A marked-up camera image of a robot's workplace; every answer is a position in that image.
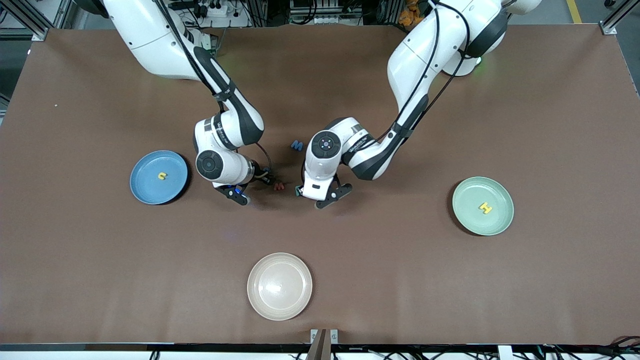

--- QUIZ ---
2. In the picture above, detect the brown wooden post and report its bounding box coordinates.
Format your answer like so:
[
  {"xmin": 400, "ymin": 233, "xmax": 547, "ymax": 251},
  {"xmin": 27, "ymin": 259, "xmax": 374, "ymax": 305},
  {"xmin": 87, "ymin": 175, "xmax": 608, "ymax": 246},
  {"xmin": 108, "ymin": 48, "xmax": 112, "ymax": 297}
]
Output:
[{"xmin": 306, "ymin": 328, "xmax": 332, "ymax": 360}]

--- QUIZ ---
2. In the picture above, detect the red and black cable bundle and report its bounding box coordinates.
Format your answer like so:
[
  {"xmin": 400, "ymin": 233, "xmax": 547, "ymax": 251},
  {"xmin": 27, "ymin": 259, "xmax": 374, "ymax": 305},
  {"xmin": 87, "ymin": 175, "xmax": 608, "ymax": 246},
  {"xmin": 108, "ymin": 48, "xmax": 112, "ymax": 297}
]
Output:
[{"xmin": 537, "ymin": 335, "xmax": 640, "ymax": 360}]

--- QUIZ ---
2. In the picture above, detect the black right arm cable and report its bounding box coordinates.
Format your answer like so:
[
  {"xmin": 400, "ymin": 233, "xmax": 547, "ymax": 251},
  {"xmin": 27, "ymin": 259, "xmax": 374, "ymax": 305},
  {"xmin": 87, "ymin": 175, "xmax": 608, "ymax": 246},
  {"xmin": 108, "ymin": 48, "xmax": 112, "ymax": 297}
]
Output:
[{"xmin": 152, "ymin": 0, "xmax": 273, "ymax": 176}]

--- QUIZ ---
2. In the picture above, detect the dark equipment rack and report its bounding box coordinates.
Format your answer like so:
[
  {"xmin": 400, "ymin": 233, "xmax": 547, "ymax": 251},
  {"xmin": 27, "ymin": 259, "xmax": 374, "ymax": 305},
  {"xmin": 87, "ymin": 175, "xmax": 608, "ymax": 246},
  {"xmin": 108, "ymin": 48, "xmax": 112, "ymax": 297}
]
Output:
[{"xmin": 287, "ymin": 0, "xmax": 401, "ymax": 26}]

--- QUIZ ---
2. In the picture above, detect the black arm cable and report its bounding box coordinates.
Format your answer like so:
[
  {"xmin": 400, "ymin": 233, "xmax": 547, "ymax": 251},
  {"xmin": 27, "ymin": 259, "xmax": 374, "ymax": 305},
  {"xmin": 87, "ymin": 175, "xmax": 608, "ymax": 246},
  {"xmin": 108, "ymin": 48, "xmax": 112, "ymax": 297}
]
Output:
[
  {"xmin": 350, "ymin": 0, "xmax": 473, "ymax": 151},
  {"xmin": 152, "ymin": 0, "xmax": 273, "ymax": 176}
]

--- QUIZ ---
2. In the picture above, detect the blue plate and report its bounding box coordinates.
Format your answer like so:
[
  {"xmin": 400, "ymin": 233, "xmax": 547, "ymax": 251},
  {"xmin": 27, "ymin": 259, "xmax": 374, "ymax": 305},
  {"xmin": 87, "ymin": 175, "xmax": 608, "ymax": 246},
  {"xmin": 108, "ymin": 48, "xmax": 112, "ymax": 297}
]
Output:
[{"xmin": 129, "ymin": 150, "xmax": 189, "ymax": 206}]

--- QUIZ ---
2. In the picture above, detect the aluminium frame profile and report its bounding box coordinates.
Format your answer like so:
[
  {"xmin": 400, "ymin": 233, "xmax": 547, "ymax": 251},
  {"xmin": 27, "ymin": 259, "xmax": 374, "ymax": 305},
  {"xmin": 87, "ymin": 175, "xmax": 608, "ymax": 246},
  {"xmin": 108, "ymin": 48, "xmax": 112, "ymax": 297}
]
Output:
[
  {"xmin": 0, "ymin": 0, "xmax": 71, "ymax": 42},
  {"xmin": 599, "ymin": 0, "xmax": 640, "ymax": 36}
]

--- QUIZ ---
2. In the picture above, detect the orange bag pile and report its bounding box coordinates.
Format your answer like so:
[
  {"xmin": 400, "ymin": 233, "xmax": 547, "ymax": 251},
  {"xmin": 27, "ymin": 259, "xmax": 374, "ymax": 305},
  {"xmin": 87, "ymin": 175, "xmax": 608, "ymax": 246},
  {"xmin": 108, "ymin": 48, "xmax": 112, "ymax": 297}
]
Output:
[{"xmin": 398, "ymin": 0, "xmax": 426, "ymax": 27}]

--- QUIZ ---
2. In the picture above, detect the metal table edge bracket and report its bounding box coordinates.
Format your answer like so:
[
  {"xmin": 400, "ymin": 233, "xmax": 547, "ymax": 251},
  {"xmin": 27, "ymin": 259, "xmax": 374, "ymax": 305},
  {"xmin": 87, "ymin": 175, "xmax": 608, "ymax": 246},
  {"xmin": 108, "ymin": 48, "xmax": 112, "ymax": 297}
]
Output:
[{"xmin": 310, "ymin": 328, "xmax": 339, "ymax": 346}]

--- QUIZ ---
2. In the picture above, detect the green plate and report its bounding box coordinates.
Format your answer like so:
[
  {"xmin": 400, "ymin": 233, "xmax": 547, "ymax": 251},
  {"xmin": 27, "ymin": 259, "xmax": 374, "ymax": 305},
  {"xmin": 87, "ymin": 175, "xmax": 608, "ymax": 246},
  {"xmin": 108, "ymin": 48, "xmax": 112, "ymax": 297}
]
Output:
[{"xmin": 451, "ymin": 176, "xmax": 515, "ymax": 237}]

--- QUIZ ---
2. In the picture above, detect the beige plate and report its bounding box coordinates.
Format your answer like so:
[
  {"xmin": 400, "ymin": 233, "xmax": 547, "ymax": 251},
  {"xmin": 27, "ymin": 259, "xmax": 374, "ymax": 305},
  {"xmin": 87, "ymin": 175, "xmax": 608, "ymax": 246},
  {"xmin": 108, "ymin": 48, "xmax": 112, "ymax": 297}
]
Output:
[{"xmin": 246, "ymin": 252, "xmax": 314, "ymax": 322}]

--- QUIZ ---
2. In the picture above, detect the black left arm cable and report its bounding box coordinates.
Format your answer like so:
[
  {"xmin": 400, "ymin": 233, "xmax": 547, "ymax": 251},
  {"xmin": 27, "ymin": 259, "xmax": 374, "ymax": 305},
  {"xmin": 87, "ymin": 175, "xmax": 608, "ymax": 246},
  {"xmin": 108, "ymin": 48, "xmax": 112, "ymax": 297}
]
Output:
[{"xmin": 350, "ymin": 0, "xmax": 473, "ymax": 151}]

